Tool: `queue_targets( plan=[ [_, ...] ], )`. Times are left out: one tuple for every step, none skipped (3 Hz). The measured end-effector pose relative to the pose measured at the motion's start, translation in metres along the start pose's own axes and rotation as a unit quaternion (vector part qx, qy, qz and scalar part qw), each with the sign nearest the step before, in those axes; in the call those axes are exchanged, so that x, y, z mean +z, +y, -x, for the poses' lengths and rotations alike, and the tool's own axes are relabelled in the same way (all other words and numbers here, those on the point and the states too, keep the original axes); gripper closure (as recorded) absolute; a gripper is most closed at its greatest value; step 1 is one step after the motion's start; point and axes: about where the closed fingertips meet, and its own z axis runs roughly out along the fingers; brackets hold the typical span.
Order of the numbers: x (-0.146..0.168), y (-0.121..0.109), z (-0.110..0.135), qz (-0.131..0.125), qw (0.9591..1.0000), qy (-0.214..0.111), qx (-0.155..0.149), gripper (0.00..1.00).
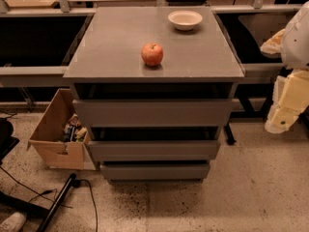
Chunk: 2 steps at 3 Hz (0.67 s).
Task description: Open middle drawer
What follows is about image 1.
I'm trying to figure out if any brown cardboard box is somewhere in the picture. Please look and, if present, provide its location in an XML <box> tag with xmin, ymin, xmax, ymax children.
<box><xmin>29</xmin><ymin>89</ymin><xmax>98</xmax><ymax>170</ymax></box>

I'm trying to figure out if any right grey workbench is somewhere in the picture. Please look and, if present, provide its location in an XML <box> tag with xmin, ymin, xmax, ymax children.
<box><xmin>211</xmin><ymin>5</ymin><xmax>301</xmax><ymax>83</ymax></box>

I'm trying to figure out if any left grey workbench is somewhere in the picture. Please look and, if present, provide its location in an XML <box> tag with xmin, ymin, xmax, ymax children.
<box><xmin>0</xmin><ymin>9</ymin><xmax>96</xmax><ymax>87</ymax></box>

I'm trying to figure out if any black pole on floor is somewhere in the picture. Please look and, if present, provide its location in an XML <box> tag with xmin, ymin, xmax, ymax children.
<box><xmin>36</xmin><ymin>174</ymin><xmax>77</xmax><ymax>232</ymax></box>

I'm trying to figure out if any black chair base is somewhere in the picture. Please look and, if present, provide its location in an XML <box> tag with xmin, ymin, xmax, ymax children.
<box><xmin>0</xmin><ymin>117</ymin><xmax>50</xmax><ymax>218</ymax></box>

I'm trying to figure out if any grey bottom drawer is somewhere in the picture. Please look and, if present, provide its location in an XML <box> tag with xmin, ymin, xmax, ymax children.
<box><xmin>101</xmin><ymin>163</ymin><xmax>210</xmax><ymax>181</ymax></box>

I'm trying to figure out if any grey drawer cabinet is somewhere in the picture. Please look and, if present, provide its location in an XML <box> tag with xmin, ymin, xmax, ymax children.
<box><xmin>63</xmin><ymin>6</ymin><xmax>246</xmax><ymax>183</ymax></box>

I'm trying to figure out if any white shoe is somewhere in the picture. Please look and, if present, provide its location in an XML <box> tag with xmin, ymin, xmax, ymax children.
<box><xmin>0</xmin><ymin>212</ymin><xmax>26</xmax><ymax>232</ymax></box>

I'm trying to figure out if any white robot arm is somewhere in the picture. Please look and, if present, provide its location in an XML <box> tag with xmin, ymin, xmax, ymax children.
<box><xmin>260</xmin><ymin>2</ymin><xmax>309</xmax><ymax>133</ymax></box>

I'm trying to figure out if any black floor cable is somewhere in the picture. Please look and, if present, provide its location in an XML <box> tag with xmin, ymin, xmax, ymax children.
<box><xmin>78</xmin><ymin>178</ymin><xmax>98</xmax><ymax>232</ymax></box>

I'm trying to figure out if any grey workbench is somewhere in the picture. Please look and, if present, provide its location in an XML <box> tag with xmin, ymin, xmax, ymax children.
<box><xmin>0</xmin><ymin>9</ymin><xmax>96</xmax><ymax>87</ymax></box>
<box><xmin>211</xmin><ymin>5</ymin><xmax>301</xmax><ymax>83</ymax></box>

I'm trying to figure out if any white bowl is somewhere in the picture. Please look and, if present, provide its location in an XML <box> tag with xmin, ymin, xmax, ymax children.
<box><xmin>168</xmin><ymin>11</ymin><xmax>203</xmax><ymax>31</ymax></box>

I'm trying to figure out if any grey top drawer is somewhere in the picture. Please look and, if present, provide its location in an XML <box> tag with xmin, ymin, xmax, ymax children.
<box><xmin>73</xmin><ymin>100</ymin><xmax>232</xmax><ymax>128</ymax></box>

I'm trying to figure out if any red apple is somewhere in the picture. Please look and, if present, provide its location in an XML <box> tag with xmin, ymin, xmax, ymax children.
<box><xmin>141</xmin><ymin>43</ymin><xmax>163</xmax><ymax>67</ymax></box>

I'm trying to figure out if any grey drawer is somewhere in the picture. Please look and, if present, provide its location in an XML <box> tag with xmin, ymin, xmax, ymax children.
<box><xmin>73</xmin><ymin>100</ymin><xmax>232</xmax><ymax>128</ymax></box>
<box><xmin>88</xmin><ymin>140</ymin><xmax>220</xmax><ymax>161</ymax></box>
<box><xmin>101</xmin><ymin>163</ymin><xmax>210</xmax><ymax>181</ymax></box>

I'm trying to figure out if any clutter inside cardboard box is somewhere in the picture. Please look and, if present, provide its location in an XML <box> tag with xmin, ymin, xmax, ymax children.
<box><xmin>63</xmin><ymin>114</ymin><xmax>87</xmax><ymax>142</ymax></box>

